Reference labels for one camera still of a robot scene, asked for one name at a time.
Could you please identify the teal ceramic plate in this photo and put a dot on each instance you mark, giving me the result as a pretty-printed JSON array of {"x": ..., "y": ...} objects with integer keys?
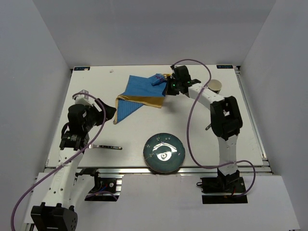
[{"x": 164, "y": 153}]

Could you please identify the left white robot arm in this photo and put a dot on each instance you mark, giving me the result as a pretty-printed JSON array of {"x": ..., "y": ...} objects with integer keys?
[{"x": 57, "y": 211}]

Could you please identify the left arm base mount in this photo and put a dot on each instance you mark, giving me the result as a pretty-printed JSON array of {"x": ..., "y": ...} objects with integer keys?
[{"x": 107, "y": 187}]

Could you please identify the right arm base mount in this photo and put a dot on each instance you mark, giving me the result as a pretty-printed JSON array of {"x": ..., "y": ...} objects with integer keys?
[{"x": 215, "y": 192}]

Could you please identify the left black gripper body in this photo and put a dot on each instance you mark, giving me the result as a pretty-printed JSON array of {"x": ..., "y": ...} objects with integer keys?
[{"x": 93, "y": 117}]

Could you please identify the blue corner label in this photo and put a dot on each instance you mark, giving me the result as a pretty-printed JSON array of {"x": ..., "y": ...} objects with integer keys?
[
  {"x": 81, "y": 68},
  {"x": 221, "y": 66}
]

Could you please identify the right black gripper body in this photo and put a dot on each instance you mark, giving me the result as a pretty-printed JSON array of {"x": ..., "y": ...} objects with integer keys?
[{"x": 173, "y": 88}]

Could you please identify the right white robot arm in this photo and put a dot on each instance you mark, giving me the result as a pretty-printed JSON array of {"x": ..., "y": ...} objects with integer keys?
[{"x": 226, "y": 120}]

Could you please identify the fork with black handle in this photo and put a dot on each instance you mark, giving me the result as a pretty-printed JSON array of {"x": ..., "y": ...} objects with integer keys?
[{"x": 93, "y": 146}]

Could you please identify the right blue corner label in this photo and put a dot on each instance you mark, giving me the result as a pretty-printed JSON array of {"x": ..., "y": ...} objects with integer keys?
[{"x": 221, "y": 66}]

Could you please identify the dark blue paper cup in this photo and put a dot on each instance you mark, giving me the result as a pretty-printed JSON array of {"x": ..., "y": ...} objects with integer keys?
[{"x": 215, "y": 86}]

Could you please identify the left blue corner label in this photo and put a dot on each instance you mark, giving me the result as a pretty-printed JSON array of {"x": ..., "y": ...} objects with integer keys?
[{"x": 81, "y": 68}]

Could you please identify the blue pikachu placemat cloth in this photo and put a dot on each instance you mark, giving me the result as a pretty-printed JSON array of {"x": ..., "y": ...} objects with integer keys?
[{"x": 140, "y": 91}]

